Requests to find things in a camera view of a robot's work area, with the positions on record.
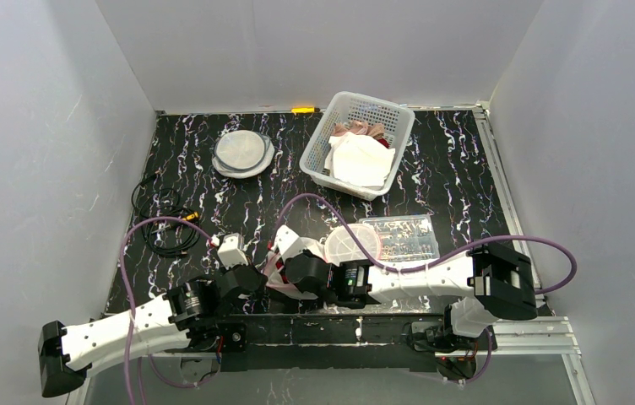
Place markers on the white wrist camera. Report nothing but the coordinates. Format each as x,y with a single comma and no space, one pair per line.
287,243
231,251

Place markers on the white mesh bag blue trim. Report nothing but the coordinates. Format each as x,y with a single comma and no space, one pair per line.
242,154

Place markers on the dark red bra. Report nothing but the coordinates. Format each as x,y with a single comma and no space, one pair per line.
384,142

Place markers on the white plastic basket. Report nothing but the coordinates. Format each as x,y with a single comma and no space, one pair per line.
346,107

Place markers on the beige pink bra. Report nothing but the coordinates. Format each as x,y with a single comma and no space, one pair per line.
376,131

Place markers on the black base frame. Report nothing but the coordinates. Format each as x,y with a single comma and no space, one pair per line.
353,341

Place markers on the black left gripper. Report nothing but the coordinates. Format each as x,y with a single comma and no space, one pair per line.
248,274

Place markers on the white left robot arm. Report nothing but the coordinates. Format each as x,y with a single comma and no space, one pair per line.
186,317

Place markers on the clear plastic compartment box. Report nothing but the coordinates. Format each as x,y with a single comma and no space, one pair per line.
407,238

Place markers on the bright red bra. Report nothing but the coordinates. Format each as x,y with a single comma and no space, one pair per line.
280,267

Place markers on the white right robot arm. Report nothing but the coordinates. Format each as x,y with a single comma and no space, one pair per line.
491,282

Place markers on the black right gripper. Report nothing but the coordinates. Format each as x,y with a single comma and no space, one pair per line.
292,267

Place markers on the white bra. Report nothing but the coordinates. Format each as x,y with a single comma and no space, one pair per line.
359,160

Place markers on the white mesh bag pink trim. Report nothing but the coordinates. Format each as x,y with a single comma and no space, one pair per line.
339,247

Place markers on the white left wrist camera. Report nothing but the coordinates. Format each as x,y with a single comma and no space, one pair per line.
231,251

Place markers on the aluminium rail frame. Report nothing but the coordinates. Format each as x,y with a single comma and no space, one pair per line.
544,335

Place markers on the yellow orange marker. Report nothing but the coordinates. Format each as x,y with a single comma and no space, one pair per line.
305,110

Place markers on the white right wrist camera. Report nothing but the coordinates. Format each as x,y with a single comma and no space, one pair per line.
287,243

